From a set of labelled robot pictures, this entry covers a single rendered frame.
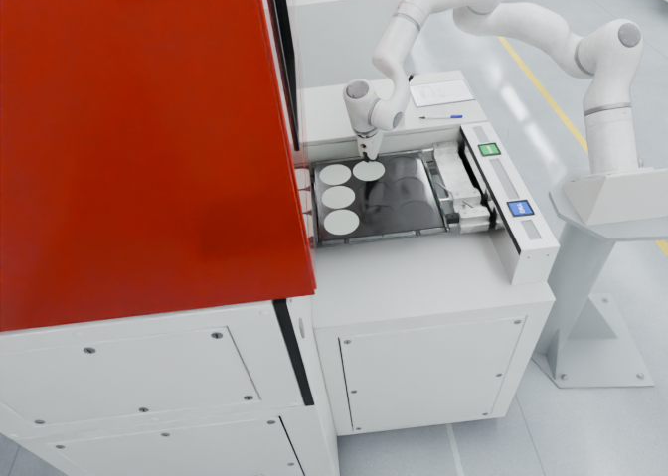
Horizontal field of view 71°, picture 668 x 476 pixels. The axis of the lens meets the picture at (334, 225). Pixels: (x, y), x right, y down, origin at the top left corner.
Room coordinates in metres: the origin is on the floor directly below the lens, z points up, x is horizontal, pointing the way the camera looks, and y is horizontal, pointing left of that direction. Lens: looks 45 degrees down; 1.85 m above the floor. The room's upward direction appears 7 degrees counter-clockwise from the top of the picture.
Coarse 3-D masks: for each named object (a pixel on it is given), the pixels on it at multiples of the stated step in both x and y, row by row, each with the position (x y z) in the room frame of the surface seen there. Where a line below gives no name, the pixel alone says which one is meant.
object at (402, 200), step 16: (352, 160) 1.22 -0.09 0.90; (384, 160) 1.20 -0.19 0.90; (400, 160) 1.19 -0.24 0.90; (416, 160) 1.18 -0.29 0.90; (352, 176) 1.14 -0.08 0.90; (384, 176) 1.12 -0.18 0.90; (400, 176) 1.11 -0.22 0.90; (416, 176) 1.10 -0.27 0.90; (320, 192) 1.09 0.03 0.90; (368, 192) 1.06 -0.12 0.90; (384, 192) 1.05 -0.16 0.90; (400, 192) 1.04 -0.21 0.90; (416, 192) 1.03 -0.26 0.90; (320, 208) 1.01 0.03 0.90; (352, 208) 1.00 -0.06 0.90; (368, 208) 0.99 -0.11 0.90; (384, 208) 0.98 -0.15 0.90; (400, 208) 0.97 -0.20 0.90; (416, 208) 0.96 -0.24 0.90; (432, 208) 0.95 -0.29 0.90; (320, 224) 0.95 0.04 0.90; (368, 224) 0.92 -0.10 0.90; (384, 224) 0.92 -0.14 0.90; (400, 224) 0.91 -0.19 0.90; (416, 224) 0.90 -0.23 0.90; (432, 224) 0.89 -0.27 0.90
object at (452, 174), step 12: (432, 156) 1.23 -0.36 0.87; (444, 156) 1.21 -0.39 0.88; (456, 156) 1.20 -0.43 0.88; (444, 168) 1.15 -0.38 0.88; (456, 168) 1.14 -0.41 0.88; (444, 180) 1.09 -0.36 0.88; (456, 180) 1.08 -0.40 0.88; (468, 180) 1.08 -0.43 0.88; (480, 204) 0.97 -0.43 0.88; (468, 228) 0.89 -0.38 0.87; (480, 228) 0.89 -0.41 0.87
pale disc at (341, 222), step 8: (328, 216) 0.98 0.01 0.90; (336, 216) 0.97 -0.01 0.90; (344, 216) 0.97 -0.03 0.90; (352, 216) 0.96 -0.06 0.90; (328, 224) 0.94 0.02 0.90; (336, 224) 0.94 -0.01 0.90; (344, 224) 0.94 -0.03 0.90; (352, 224) 0.93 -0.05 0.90; (336, 232) 0.91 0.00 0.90; (344, 232) 0.90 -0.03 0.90
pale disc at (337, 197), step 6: (336, 186) 1.10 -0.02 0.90; (342, 186) 1.10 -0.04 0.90; (324, 192) 1.08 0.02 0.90; (330, 192) 1.08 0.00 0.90; (336, 192) 1.08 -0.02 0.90; (342, 192) 1.07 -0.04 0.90; (348, 192) 1.07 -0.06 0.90; (324, 198) 1.06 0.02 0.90; (330, 198) 1.05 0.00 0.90; (336, 198) 1.05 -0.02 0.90; (342, 198) 1.05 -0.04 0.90; (348, 198) 1.04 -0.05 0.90; (354, 198) 1.04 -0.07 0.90; (324, 204) 1.03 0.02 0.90; (330, 204) 1.03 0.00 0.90; (336, 204) 1.02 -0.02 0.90; (342, 204) 1.02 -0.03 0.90; (348, 204) 1.02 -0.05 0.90
